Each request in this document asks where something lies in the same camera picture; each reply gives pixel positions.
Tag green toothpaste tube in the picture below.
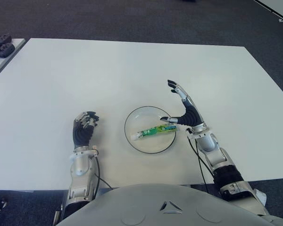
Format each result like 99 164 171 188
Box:
131 124 177 140

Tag white plate with black rim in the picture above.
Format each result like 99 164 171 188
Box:
124 105 177 155

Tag white paper strip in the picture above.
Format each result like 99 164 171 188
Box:
254 189 267 207

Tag grey side table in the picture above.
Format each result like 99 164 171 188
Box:
0 39 26 83

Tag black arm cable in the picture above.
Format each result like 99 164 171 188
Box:
93 156 114 198
188 136 215 189

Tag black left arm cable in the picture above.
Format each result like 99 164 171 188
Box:
93 156 114 198

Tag white neighbouring table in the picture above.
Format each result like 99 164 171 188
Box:
253 0 283 24

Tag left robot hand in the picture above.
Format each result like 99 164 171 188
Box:
72 111 100 149

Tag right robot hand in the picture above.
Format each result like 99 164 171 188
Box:
159 79 209 133

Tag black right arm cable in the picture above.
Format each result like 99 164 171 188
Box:
188 136 215 189

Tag grey robot torso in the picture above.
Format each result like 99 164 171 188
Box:
56 183 274 226

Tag black game controller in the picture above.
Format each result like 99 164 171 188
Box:
0 43 16 58
0 34 12 47

